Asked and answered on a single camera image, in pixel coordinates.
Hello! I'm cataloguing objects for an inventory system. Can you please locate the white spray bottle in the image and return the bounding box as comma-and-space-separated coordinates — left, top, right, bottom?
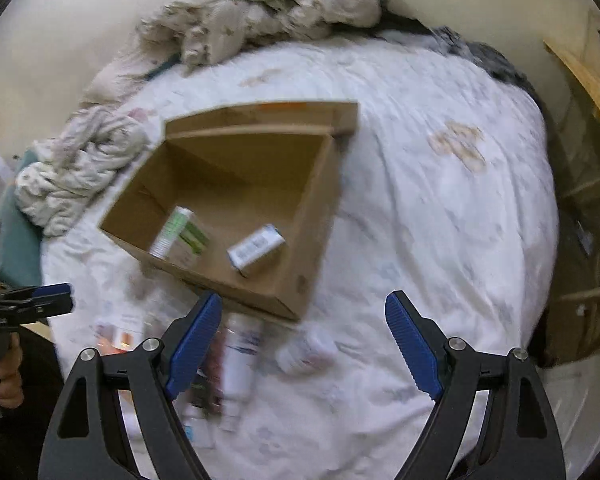
220, 312, 263, 432

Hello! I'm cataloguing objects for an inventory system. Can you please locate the white medicine jar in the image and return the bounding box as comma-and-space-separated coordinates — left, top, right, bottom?
275, 328, 338, 376

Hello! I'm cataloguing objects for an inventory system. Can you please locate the person's left hand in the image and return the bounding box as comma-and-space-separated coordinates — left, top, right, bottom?
0, 333, 24, 410

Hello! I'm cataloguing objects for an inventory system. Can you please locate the green white medicine box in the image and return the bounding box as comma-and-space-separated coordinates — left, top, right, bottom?
148, 206, 210, 270

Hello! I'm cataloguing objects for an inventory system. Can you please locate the white blue medicine box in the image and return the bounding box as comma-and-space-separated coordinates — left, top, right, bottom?
227, 223, 286, 278

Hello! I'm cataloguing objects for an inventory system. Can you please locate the brown cardboard box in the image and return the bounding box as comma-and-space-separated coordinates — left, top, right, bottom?
100, 101, 358, 321

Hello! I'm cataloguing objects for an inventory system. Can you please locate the crumpled beige floral blanket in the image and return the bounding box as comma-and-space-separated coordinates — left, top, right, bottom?
15, 0, 381, 237

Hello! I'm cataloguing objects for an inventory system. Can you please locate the dark grey clothing pile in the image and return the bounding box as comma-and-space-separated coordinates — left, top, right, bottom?
374, 12, 538, 99

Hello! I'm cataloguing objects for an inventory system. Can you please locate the wooden shelf furniture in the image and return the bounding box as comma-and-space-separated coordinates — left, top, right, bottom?
544, 9, 600, 121

